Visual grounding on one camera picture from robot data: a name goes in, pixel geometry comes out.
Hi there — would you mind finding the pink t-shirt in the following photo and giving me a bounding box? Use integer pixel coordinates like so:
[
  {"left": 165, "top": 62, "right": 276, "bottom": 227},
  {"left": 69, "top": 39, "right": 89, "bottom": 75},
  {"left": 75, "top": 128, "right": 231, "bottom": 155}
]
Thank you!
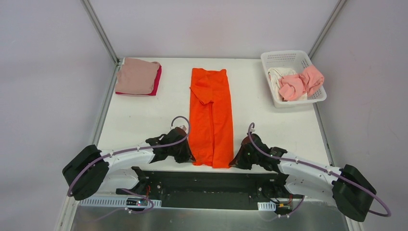
[{"left": 278, "top": 65, "right": 325, "bottom": 102}]

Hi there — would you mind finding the white plastic laundry basket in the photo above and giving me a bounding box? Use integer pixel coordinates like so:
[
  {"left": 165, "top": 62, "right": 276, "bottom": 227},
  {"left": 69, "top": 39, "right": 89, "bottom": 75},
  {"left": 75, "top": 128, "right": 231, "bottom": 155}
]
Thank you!
[{"left": 260, "top": 50, "right": 327, "bottom": 108}]

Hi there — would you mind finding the folded beige t-shirt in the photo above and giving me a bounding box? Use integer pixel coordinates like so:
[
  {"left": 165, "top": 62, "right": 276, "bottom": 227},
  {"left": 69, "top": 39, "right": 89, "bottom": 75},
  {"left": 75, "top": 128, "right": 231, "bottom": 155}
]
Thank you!
[{"left": 115, "top": 57, "right": 161, "bottom": 96}]

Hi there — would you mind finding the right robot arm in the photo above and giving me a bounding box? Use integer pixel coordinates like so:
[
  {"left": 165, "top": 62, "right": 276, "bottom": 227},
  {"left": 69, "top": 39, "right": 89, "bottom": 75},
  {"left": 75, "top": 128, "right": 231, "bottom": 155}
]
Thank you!
[{"left": 229, "top": 134, "right": 376, "bottom": 222}]

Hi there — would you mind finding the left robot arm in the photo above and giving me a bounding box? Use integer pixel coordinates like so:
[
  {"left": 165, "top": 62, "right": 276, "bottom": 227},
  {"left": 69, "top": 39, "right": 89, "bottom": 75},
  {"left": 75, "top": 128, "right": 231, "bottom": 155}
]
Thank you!
[{"left": 62, "top": 127, "right": 195, "bottom": 201}]

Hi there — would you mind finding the left aluminium frame post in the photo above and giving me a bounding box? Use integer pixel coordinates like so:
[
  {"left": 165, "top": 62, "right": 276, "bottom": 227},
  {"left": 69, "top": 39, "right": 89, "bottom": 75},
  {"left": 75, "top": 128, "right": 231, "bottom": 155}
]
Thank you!
[{"left": 80, "top": 0, "right": 120, "bottom": 66}]

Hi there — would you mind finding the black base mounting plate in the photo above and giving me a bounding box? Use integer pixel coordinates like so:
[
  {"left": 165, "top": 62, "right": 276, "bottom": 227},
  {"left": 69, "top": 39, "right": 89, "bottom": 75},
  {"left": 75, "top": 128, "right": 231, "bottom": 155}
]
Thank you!
[{"left": 116, "top": 170, "right": 290, "bottom": 210}]

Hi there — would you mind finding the purple cable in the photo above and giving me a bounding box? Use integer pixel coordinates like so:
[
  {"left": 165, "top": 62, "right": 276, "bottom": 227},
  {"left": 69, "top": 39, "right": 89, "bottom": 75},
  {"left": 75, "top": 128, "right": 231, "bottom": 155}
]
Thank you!
[
  {"left": 247, "top": 122, "right": 392, "bottom": 219},
  {"left": 66, "top": 116, "right": 191, "bottom": 214}
]

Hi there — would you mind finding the orange t-shirt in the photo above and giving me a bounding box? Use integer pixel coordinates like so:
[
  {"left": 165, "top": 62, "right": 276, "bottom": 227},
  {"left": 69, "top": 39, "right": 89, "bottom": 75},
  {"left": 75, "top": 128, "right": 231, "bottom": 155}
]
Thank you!
[{"left": 188, "top": 68, "right": 234, "bottom": 168}]

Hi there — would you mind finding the folded crimson t-shirt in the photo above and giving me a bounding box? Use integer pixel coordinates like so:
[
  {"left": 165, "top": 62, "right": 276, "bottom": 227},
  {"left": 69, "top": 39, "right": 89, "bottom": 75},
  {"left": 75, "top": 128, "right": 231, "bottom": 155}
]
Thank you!
[{"left": 115, "top": 62, "right": 163, "bottom": 97}]

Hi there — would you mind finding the aluminium frame post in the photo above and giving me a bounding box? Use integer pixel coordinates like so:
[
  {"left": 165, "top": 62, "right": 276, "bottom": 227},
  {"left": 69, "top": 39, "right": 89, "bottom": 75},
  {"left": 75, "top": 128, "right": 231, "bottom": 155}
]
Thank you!
[
  {"left": 308, "top": 0, "right": 348, "bottom": 59},
  {"left": 80, "top": 0, "right": 120, "bottom": 66}
]

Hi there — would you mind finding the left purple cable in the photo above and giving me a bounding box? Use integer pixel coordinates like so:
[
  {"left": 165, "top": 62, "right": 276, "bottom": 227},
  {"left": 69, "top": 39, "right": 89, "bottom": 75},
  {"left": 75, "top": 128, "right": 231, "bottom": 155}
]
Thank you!
[{"left": 66, "top": 116, "right": 191, "bottom": 214}]

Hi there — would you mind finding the right aluminium frame post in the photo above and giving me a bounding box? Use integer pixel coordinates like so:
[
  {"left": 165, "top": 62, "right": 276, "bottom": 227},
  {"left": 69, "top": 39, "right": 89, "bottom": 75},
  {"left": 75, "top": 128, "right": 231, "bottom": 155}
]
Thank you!
[{"left": 308, "top": 0, "right": 348, "bottom": 59}]

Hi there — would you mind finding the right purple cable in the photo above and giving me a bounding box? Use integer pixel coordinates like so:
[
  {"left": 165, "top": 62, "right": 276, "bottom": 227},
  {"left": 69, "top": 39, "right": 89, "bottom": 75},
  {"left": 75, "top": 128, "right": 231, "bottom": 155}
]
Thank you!
[{"left": 247, "top": 122, "right": 392, "bottom": 219}]

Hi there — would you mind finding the white t-shirt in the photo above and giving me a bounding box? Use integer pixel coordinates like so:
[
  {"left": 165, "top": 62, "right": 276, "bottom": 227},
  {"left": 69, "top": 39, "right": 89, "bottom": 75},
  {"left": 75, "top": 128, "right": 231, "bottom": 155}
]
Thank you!
[{"left": 268, "top": 67, "right": 307, "bottom": 102}]

